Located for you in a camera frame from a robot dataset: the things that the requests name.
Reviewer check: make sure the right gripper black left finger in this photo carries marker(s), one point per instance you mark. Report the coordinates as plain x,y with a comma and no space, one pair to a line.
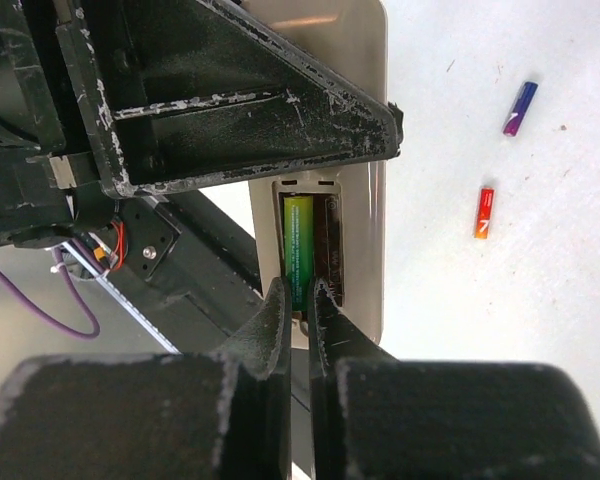
224,414

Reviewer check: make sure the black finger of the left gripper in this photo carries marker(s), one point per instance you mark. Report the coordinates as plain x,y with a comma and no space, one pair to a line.
182,95

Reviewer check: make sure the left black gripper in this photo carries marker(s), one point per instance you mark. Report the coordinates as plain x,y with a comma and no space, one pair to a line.
50,187

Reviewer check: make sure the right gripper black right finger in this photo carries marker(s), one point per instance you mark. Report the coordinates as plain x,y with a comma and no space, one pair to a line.
378,417

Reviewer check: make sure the green battery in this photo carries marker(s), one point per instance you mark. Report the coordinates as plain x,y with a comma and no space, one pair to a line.
298,248

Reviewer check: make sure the white remote control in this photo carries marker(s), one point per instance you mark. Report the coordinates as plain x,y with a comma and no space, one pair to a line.
350,37

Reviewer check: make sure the red battery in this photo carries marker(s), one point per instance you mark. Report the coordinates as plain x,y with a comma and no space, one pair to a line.
484,212

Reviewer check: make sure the blue battery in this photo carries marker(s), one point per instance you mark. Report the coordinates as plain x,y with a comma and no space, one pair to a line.
519,108

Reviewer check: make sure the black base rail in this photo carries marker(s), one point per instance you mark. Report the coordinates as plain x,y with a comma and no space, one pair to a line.
194,273

